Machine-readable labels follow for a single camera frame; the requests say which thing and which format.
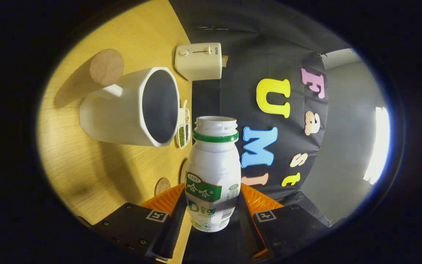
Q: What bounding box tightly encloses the round wooden coaster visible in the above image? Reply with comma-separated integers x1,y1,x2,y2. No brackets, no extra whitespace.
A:
154,177,171,197

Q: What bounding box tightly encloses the white juice bottle green label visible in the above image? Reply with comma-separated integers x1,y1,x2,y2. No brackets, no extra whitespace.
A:
184,116,241,232

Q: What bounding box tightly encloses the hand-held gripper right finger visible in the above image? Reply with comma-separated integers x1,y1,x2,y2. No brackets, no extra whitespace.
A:
237,183,330,261

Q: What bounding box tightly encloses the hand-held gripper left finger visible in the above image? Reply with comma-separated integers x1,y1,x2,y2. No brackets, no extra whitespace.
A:
90,183,188,261

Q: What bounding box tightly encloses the white divided dish of beans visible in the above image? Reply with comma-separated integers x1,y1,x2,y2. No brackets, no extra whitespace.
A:
175,100,191,149

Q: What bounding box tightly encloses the white cup with wooden handle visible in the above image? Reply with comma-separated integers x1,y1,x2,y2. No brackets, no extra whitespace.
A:
79,49,180,147

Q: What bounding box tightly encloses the cream toaster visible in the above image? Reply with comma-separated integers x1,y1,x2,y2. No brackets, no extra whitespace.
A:
174,43,223,81

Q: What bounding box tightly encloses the black backdrop cloth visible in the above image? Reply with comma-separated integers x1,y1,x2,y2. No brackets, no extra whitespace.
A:
169,0,354,264

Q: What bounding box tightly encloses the wooden table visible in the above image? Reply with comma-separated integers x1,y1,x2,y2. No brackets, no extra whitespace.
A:
37,0,193,264

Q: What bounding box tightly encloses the white round plate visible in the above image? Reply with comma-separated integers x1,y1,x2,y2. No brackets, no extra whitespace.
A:
179,158,189,186

